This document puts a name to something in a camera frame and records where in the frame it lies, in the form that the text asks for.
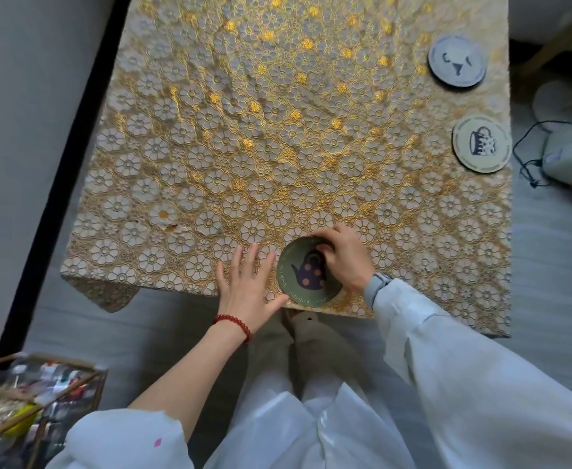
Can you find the gold floral lace tablecloth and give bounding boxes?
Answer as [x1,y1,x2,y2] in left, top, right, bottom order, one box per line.
[60,0,513,338]

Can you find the white shirt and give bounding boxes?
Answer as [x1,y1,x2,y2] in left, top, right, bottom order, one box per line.
[45,376,443,469]

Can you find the white round base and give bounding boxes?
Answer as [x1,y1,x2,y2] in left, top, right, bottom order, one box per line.
[532,80,572,133]

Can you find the grey wrist watch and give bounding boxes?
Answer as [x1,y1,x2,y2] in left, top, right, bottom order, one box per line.
[363,272,393,309]

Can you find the black skirting strip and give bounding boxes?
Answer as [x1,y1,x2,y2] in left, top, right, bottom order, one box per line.
[0,0,136,361]

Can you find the wooden furniture leg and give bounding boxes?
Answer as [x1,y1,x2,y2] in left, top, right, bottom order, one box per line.
[517,4,572,79]

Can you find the person's right hand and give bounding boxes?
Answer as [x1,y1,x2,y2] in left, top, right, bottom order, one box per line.
[311,223,390,308]

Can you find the red bead bracelet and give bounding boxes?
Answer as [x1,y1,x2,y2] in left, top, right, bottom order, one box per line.
[212,314,254,344]

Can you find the cream cup print coaster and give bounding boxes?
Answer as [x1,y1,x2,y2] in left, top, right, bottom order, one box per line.
[451,113,513,174]

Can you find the beige trousers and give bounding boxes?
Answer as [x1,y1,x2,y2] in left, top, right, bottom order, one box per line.
[245,309,382,403]

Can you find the glass box with gold frame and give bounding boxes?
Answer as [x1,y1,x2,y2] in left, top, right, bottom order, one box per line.
[0,352,110,469]

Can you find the person's left hand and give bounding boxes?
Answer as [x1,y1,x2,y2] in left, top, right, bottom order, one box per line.
[215,242,291,333]

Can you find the black cable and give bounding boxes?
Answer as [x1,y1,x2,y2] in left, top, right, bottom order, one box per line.
[512,120,572,189]

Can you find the grey cat face coaster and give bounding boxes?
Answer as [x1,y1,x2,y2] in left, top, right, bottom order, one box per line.
[428,35,487,89]

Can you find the person's right forearm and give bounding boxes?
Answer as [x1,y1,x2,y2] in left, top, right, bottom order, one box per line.
[371,278,572,469]

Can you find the person's left forearm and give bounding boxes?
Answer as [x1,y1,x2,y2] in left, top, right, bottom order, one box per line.
[128,319,253,441]

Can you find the green teapot print coaster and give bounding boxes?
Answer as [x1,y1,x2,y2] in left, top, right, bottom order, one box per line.
[276,235,344,308]

